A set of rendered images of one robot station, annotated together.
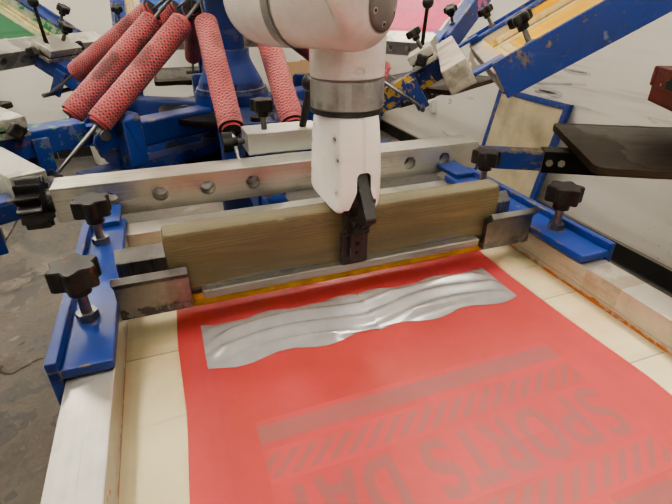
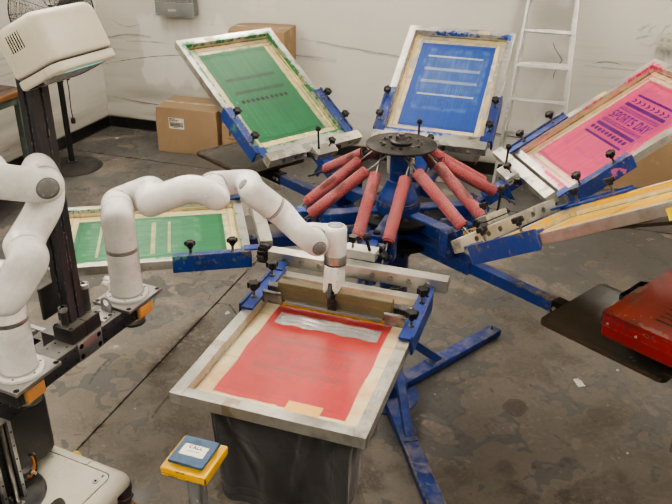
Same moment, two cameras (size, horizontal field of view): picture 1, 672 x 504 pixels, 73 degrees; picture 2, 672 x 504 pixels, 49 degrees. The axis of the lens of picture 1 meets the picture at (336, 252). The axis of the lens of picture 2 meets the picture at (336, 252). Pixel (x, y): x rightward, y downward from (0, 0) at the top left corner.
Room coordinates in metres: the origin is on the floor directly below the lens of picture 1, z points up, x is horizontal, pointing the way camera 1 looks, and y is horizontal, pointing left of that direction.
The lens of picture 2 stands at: (-1.22, -1.37, 2.31)
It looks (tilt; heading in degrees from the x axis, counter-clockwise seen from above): 27 degrees down; 38
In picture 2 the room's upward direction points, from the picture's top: 1 degrees clockwise
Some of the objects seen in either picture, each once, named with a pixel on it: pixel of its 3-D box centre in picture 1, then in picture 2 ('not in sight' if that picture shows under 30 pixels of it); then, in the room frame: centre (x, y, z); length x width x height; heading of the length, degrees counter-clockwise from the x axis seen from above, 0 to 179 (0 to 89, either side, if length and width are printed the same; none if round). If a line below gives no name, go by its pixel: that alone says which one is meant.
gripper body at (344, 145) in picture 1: (346, 150); (335, 273); (0.48, -0.01, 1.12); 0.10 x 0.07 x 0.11; 20
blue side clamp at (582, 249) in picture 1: (511, 221); (416, 321); (0.61, -0.26, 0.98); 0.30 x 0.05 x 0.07; 20
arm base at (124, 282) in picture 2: not in sight; (121, 271); (-0.06, 0.39, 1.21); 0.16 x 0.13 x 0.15; 104
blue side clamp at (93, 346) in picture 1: (102, 294); (263, 292); (0.42, 0.26, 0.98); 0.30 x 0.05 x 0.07; 20
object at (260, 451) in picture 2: not in sight; (279, 461); (0.02, -0.18, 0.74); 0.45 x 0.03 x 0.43; 110
